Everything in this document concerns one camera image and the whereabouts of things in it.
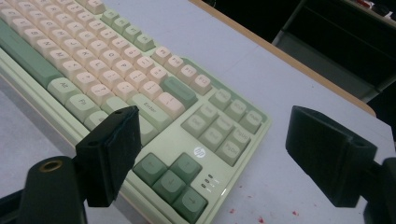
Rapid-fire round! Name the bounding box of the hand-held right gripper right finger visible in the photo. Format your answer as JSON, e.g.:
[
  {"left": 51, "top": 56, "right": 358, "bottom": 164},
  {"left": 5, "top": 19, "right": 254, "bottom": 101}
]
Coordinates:
[{"left": 285, "top": 105, "right": 378, "bottom": 208}]

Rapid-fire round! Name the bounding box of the white table mat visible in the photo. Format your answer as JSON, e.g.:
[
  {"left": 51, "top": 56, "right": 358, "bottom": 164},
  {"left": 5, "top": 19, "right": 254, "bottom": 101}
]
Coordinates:
[{"left": 0, "top": 0, "right": 395, "bottom": 224}]

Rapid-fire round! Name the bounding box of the white metal desk frame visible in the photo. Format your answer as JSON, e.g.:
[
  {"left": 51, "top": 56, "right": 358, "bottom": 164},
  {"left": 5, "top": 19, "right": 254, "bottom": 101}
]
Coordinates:
[{"left": 272, "top": 0, "right": 396, "bottom": 104}]

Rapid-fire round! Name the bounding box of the green and cream keyboard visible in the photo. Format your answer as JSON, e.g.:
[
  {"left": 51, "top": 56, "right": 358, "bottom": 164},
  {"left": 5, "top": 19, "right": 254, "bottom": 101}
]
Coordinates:
[{"left": 0, "top": 0, "right": 272, "bottom": 224}]

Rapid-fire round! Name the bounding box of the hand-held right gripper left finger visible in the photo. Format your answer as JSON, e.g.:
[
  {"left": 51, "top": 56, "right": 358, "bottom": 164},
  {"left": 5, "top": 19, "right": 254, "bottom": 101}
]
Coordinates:
[{"left": 75, "top": 105, "right": 143, "bottom": 208}]

